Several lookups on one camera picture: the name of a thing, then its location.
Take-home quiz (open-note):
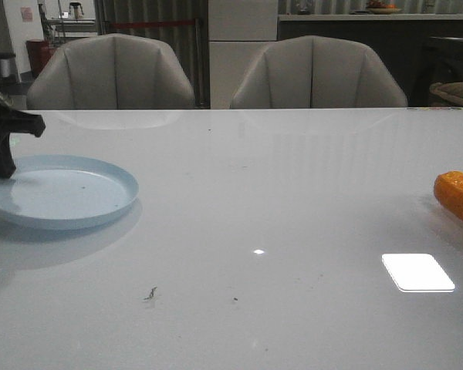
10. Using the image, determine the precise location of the white cabinet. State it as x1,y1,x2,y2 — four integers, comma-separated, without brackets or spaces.
208,0,278,109

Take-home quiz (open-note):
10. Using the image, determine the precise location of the beige upholstered chair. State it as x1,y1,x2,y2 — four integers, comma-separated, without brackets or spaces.
230,35,407,109
26,33,194,110

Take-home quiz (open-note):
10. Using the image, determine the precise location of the red barrier belt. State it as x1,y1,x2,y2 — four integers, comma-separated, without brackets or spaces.
108,18,201,29

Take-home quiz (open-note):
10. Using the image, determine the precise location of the pink wall notice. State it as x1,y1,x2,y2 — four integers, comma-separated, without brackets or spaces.
20,7,33,22

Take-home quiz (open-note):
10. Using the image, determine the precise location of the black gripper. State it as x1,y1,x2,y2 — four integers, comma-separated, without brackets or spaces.
0,91,46,178

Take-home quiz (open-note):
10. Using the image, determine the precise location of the light blue round plate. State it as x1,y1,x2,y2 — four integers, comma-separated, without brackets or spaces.
0,155,139,230

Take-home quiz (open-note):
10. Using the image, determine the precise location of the orange corn cob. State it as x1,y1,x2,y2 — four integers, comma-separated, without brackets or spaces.
434,170,463,221

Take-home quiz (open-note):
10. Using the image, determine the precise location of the dark counter with white top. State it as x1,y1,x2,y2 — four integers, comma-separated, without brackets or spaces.
277,14,463,106

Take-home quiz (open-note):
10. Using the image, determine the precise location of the fruit bowl on counter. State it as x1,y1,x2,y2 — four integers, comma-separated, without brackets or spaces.
366,0,401,15

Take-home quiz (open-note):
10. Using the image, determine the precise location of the beige cushion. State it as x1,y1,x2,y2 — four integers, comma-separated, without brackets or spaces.
429,82,463,107

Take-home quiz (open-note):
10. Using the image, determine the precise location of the red trash bin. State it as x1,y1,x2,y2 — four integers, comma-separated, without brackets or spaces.
26,39,55,77

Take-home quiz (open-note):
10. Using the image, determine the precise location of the left beige upholstered chair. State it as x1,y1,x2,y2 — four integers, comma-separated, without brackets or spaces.
26,33,194,110

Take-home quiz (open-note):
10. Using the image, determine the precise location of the right beige upholstered chair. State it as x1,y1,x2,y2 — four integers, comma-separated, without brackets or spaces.
230,35,407,109

